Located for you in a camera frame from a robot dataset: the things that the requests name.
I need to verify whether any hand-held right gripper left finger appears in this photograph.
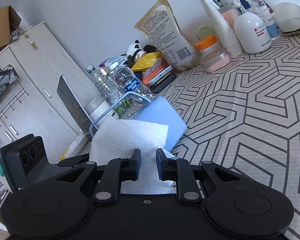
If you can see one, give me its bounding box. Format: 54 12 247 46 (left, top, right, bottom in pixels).
56 149 142 204

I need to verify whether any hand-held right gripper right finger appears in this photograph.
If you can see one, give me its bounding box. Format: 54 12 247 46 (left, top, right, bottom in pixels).
156 148 243 204

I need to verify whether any white wiping cloth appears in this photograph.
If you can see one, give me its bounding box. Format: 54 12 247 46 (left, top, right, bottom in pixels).
89 117 177 195

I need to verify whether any blue container with handle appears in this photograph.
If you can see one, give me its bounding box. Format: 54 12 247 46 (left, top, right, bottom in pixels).
89 92 187 155

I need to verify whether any white patterned dish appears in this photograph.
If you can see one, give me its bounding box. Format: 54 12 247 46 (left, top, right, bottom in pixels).
60 134 90 162

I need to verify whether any white round jar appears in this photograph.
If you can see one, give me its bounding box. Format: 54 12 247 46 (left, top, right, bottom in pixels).
84 94 119 123

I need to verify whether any dark screen tablet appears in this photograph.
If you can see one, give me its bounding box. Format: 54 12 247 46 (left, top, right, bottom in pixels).
56 75 93 140

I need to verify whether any black flat box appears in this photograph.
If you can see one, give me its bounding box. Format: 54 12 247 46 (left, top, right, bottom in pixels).
150 74 177 93

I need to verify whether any blue label water bottle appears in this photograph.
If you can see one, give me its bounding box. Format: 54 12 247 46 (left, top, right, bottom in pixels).
108 62 154 103

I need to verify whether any clear unlabelled water bottle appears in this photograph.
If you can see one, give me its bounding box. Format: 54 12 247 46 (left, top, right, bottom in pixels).
86 64 120 105

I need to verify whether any silver flat device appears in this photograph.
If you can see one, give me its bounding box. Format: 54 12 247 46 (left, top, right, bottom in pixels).
144 66 173 87

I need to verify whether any orange flat pack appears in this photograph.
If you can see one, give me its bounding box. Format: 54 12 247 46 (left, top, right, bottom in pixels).
142 62 169 83

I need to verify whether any white wooden wardrobe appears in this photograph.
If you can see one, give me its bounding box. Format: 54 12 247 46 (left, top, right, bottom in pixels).
0 21 100 160

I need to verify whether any yellow snack packet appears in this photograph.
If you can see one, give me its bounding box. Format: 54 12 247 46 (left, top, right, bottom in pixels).
131 52 163 72

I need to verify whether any white and blue tube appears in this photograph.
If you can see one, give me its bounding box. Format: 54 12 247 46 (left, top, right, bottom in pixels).
98 56 128 68

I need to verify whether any geometric patterned tablecloth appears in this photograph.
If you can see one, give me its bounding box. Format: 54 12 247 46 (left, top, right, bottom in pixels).
77 30 300 240

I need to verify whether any panda plush toy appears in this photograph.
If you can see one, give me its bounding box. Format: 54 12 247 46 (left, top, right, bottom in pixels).
126 40 147 63

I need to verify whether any pink oval case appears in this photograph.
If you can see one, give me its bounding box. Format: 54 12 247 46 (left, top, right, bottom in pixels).
200 49 230 73

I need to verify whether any brown tape strip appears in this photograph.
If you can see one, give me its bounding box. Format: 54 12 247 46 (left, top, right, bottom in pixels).
24 31 38 49

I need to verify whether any checked cloth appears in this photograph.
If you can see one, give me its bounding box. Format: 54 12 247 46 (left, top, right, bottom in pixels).
10 29 24 41

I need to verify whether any orange lid jar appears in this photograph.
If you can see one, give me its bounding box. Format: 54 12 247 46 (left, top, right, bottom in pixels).
195 35 219 55

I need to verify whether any beige printed pouch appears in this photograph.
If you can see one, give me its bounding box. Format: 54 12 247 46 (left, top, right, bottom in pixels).
134 0 202 72

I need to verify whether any cardboard box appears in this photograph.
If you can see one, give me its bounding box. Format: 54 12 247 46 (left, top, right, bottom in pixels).
0 5 22 58

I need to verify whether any green round jar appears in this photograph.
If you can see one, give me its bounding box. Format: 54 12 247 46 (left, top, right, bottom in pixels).
197 25 215 40

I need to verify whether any tall white tube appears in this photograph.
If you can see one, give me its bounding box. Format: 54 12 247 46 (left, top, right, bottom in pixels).
196 0 243 57

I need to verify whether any white pump bottle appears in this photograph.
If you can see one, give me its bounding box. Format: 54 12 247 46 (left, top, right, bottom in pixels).
224 0 272 54

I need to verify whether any pink bottle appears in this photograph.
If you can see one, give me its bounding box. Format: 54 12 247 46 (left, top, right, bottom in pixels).
219 4 238 25

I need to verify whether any clear spray bottle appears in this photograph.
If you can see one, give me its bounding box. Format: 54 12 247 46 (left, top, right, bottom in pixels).
243 0 280 40

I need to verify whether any brown spray bottle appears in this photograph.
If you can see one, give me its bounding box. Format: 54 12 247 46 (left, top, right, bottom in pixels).
252 0 274 14

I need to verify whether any white translucent dome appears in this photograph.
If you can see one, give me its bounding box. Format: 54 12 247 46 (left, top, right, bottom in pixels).
273 2 300 33

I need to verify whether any black wire hanging rack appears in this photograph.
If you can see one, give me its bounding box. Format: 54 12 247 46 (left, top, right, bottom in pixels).
0 65 29 128

